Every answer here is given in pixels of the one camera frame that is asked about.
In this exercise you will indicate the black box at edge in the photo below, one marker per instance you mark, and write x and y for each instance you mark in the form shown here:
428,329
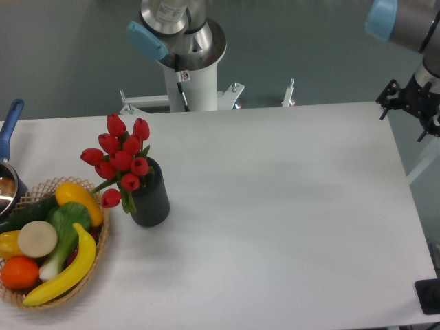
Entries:
428,295

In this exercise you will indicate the beige round radish slice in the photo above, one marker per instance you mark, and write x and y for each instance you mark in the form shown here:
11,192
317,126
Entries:
37,239

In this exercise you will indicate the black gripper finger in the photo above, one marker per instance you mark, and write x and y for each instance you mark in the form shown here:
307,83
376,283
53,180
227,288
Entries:
430,127
388,99

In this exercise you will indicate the orange fruit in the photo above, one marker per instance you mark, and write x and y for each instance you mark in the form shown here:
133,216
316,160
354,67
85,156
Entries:
20,273

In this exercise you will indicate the table clamp screw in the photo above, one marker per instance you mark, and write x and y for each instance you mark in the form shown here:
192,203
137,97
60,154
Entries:
288,100

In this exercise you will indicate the white clamp bracket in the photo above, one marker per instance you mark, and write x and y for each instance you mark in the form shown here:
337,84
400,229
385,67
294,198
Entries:
151,101

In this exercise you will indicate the dark grey ribbed vase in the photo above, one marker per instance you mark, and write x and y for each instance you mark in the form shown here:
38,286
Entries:
148,204

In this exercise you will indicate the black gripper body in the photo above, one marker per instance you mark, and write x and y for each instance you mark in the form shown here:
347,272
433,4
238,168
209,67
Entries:
421,100

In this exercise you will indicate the white frame bar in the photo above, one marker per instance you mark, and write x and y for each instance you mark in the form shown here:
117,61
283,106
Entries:
427,157

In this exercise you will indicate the yellow bell pepper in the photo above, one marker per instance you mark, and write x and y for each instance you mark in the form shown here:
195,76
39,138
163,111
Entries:
9,247

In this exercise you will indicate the blue handled pot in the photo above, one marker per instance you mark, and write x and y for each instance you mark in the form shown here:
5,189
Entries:
12,187

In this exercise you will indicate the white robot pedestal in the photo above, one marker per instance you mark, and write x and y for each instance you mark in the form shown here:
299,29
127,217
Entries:
190,70

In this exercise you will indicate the yellow banana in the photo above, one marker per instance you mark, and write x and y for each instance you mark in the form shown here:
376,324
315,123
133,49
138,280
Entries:
70,276

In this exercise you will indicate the green cucumber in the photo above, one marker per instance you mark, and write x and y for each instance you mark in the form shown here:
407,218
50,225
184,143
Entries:
34,212

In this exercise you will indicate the red tulip bouquet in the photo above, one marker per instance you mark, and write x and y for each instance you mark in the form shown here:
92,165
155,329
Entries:
121,160

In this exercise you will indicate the green bok choy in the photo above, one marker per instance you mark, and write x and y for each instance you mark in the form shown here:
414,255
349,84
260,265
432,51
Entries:
62,218

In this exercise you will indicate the woven wicker basket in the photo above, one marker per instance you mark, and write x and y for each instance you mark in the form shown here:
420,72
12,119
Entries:
34,195

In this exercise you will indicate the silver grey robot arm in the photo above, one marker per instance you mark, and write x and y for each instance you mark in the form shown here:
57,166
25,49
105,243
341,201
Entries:
410,24

